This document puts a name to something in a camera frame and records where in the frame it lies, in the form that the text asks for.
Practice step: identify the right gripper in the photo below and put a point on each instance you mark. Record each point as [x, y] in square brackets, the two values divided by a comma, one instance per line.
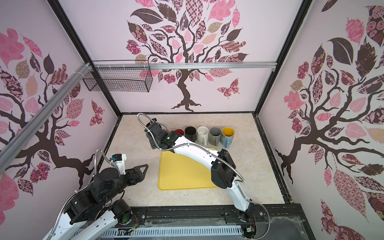
[153, 143]

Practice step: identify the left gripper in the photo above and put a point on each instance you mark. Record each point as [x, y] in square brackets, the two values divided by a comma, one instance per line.
[130, 173]

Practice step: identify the black mug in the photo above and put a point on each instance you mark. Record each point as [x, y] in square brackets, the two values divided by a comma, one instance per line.
[190, 133]

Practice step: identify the white ribbed mug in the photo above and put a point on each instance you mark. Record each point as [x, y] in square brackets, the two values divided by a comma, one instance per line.
[203, 135]

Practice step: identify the grey mug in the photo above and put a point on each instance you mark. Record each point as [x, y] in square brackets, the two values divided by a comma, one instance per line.
[215, 136]

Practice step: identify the blue butterfly mug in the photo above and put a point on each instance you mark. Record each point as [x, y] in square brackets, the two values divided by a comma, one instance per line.
[227, 136]

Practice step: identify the yellow plastic tray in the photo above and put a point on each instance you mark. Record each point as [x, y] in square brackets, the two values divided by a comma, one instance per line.
[178, 172]

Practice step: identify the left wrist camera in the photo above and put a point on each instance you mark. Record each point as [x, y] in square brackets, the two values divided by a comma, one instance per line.
[119, 162]

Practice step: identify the black wire basket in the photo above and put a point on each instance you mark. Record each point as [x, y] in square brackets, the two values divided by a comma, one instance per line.
[120, 76]

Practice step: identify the aluminium rail back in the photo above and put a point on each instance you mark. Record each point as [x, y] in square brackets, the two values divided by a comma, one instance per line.
[189, 66]

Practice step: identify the aluminium rail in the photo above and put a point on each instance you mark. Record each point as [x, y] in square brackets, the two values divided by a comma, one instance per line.
[11, 150]
[189, 66]

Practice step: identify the white slotted cable duct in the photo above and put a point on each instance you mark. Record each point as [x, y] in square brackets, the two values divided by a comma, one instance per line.
[167, 232]

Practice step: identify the aluminium rail left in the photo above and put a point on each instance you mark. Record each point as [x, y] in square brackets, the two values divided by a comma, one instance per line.
[11, 150]

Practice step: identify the black base frame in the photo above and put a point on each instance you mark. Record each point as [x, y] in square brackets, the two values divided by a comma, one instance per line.
[76, 213]

